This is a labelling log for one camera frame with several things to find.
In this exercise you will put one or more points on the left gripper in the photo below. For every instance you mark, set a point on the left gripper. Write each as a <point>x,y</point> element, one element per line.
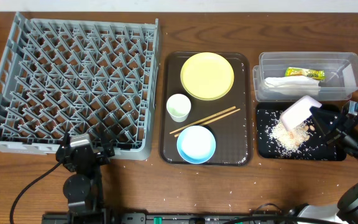
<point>84,156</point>

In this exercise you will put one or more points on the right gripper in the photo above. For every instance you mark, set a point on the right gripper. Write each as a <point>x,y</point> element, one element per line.
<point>344,128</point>

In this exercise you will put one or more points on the pink white bowl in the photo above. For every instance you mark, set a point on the pink white bowl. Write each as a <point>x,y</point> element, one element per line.
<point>298,112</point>

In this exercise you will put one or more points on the rice food waste pile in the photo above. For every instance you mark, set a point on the rice food waste pile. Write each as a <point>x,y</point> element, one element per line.
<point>289,142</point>

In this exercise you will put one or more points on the white paper napkin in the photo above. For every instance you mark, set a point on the white paper napkin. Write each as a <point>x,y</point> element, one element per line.
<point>295,85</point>

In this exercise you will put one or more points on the green yellow snack wrapper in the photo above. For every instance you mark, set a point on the green yellow snack wrapper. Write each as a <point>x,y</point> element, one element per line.
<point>314,74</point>

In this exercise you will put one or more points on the white plastic cup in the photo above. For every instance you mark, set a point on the white plastic cup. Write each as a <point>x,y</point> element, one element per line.
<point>178,107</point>

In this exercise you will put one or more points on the wooden chopstick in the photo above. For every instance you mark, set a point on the wooden chopstick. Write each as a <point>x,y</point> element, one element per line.
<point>205,119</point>
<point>213,120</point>

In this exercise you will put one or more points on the light blue bowl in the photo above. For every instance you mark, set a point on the light blue bowl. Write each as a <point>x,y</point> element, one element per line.
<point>196,144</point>

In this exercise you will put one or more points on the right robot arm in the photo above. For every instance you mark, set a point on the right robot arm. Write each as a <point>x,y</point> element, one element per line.
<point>346,211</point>

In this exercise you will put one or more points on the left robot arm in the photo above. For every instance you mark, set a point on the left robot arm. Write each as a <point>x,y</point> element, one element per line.
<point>84,189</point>

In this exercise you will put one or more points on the clear plastic waste bin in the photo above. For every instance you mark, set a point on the clear plastic waste bin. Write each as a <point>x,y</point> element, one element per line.
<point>341,71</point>

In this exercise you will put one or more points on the grey plastic dishwasher rack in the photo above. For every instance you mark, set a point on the grey plastic dishwasher rack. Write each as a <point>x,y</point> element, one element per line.
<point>78,77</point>

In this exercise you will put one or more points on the black rectangular tray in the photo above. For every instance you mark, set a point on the black rectangular tray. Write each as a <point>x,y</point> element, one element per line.
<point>315,149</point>

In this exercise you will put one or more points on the dark brown serving tray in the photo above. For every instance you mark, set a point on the dark brown serving tray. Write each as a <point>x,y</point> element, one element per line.
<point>233,133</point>

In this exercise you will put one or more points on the yellow round plate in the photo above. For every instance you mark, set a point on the yellow round plate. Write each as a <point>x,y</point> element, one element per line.
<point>207,76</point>

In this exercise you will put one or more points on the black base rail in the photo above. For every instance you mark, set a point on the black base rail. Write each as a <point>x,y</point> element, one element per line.
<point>141,218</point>

